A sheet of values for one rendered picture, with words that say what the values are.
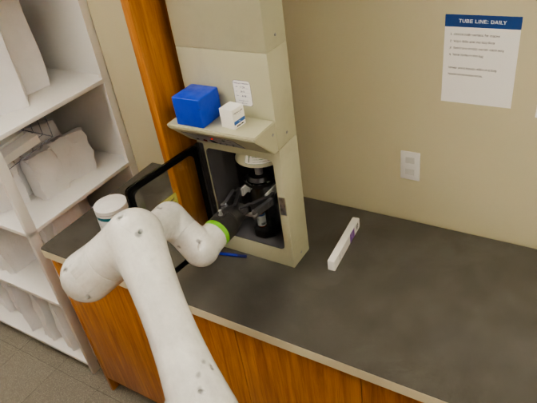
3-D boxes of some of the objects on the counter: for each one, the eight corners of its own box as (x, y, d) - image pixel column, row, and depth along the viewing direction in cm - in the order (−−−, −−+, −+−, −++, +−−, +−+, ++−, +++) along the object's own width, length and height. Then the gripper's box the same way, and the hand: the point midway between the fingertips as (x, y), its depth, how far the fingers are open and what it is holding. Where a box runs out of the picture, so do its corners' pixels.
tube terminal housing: (254, 209, 224) (221, 19, 181) (326, 226, 209) (309, 23, 165) (220, 245, 208) (174, 45, 164) (295, 268, 192) (267, 53, 149)
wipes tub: (120, 220, 230) (109, 190, 222) (143, 227, 224) (133, 197, 215) (97, 238, 221) (85, 208, 213) (121, 246, 215) (109, 215, 207)
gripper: (254, 219, 168) (290, 181, 183) (198, 205, 178) (236, 169, 193) (257, 239, 172) (292, 199, 187) (202, 223, 182) (240, 187, 198)
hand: (260, 188), depth 189 cm, fingers closed on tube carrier, 9 cm apart
